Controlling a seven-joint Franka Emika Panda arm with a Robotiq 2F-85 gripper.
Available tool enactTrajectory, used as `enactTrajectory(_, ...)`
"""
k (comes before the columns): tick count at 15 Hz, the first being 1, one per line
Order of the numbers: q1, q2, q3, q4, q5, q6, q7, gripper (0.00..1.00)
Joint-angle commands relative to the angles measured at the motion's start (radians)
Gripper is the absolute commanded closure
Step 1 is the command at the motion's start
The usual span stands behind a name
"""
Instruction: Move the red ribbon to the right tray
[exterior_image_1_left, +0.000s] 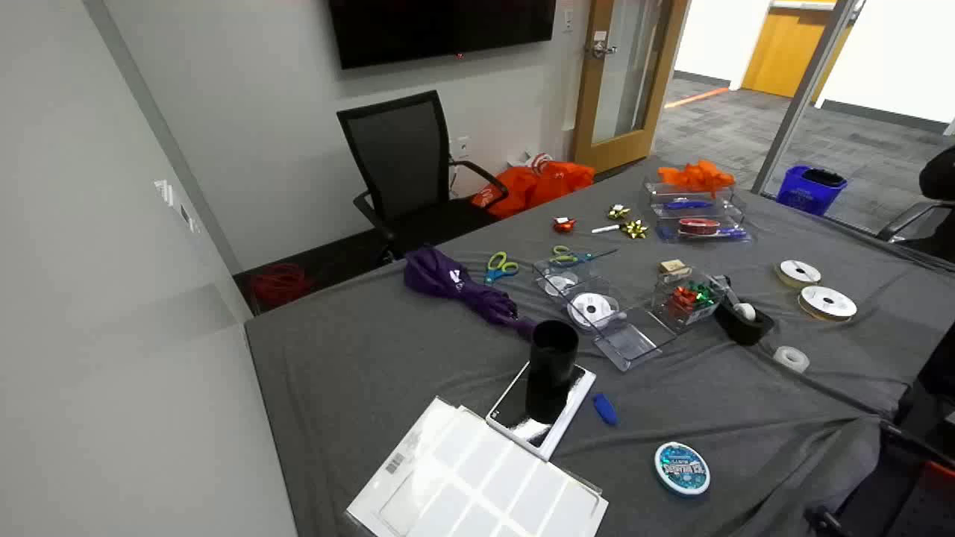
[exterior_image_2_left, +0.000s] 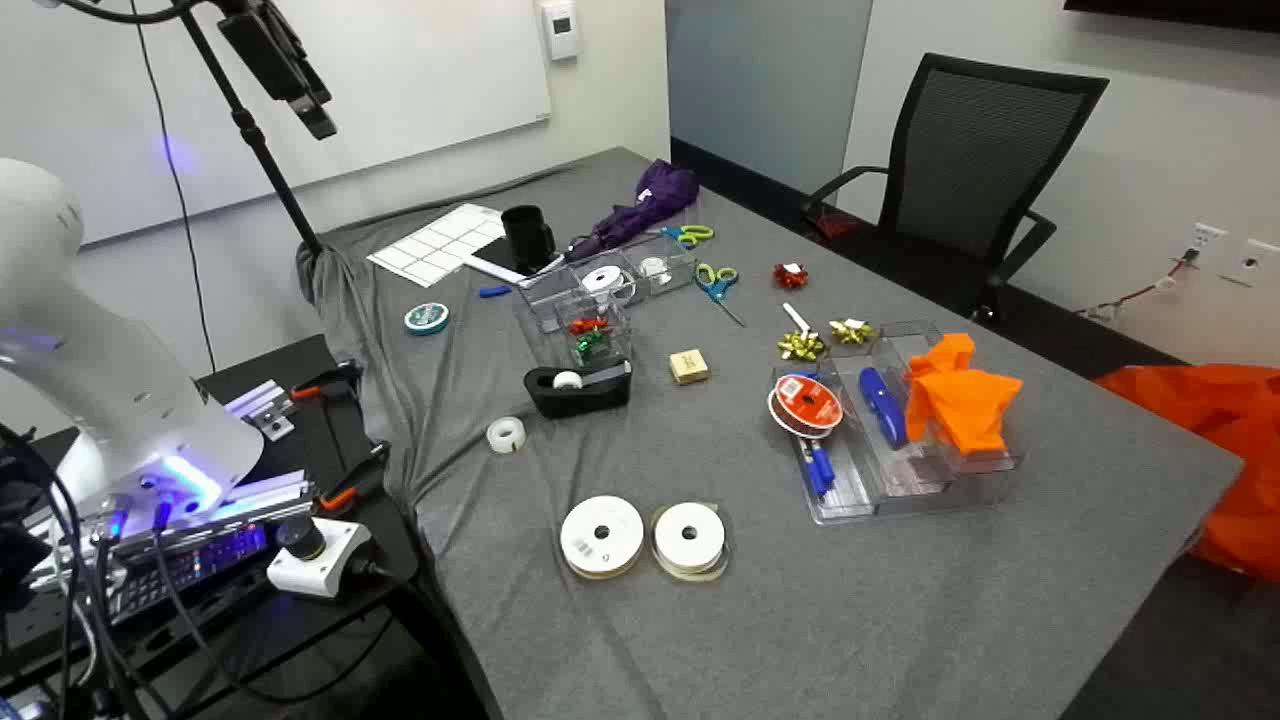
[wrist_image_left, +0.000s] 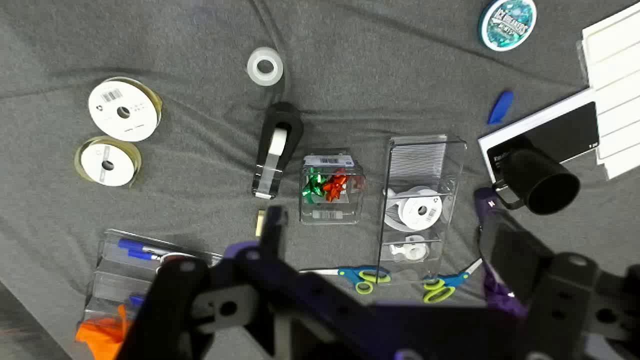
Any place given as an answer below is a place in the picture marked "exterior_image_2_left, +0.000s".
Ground white ribbon spool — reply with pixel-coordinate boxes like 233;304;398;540
653;502;730;581
560;495;646;581

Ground gold gift bow large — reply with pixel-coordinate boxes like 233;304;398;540
775;332;828;364

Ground small red gift bow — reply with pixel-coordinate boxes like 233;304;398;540
774;260;812;294

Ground blue marker pen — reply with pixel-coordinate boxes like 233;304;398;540
795;440;836;506

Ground clear right tray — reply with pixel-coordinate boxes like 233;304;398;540
765;325;1019;526

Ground gold gift bow small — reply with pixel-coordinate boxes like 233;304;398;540
828;317;876;348

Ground white grid paper sheet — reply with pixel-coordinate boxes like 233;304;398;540
374;205;504;288

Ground small white tape roll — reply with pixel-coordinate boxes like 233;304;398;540
484;417;530;457

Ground clear tray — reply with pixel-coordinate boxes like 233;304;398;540
765;325;1019;526
516;252;691;367

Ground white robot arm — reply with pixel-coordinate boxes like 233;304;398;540
0;159;264;513

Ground black office chair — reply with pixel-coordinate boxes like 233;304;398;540
802;54;1108;325

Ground white wall thermostat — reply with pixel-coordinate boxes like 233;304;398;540
539;0;579;65

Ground teal tape roll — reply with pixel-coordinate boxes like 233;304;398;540
404;301;454;338

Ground black cup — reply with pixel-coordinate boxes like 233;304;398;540
499;205;555;272

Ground red ribbon spool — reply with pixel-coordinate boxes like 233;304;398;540
770;372;844;440

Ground beige square block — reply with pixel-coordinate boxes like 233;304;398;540
669;348;708;385

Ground white ribbon spool right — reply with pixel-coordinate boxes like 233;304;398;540
653;502;730;581

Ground grey table cloth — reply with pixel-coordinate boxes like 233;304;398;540
318;198;1239;720

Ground black tape dispenser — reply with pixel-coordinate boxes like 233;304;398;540
526;362;631;422

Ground white marker pen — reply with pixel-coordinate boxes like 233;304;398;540
780;304;812;332

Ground clear left tray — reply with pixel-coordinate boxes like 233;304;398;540
516;252;691;367

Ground orange plastic bag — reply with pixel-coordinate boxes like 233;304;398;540
1099;364;1280;586

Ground black camera on tripod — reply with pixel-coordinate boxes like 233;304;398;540
173;0;336;256

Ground green handled scissors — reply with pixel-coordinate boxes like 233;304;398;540
698;260;742;319

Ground orange tissue paper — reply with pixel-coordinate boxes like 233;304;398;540
905;332;1024;457

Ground purple folded umbrella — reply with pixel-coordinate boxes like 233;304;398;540
564;159;700;260

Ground green gift bow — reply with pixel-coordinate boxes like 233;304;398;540
573;338;611;364

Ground white ribbon spool left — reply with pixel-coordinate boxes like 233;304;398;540
560;495;646;581

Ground white whiteboard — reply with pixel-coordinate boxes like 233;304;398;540
0;0;554;246

